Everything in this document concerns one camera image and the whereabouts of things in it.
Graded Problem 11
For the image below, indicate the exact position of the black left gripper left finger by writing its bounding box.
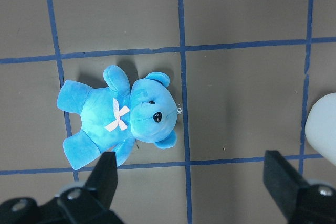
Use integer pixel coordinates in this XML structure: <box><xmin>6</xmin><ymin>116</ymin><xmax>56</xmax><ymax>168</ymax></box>
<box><xmin>57</xmin><ymin>151</ymin><xmax>118</xmax><ymax>224</ymax></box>

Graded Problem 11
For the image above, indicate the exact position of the blue teddy bear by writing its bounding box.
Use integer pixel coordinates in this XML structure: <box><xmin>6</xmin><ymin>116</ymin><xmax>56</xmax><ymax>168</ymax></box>
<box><xmin>57</xmin><ymin>65</ymin><xmax>179</xmax><ymax>170</ymax></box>

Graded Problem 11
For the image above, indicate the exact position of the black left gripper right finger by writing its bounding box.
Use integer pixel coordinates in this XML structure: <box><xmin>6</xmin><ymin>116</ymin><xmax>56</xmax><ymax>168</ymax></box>
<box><xmin>263</xmin><ymin>150</ymin><xmax>335</xmax><ymax>223</ymax></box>

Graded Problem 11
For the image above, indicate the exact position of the white trash can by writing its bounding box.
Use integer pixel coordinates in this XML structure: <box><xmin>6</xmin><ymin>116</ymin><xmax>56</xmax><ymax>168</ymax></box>
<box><xmin>305</xmin><ymin>93</ymin><xmax>335</xmax><ymax>165</ymax></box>

